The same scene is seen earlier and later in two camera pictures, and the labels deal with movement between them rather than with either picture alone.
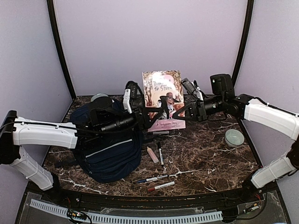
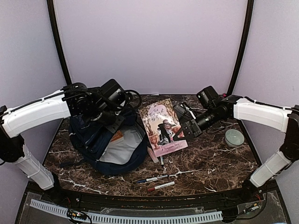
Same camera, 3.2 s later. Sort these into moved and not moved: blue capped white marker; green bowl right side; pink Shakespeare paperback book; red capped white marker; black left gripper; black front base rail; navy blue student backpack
Moved: navy blue student backpack; pink Shakespeare paperback book; black left gripper
Not moved: black front base rail; blue capped white marker; green bowl right side; red capped white marker
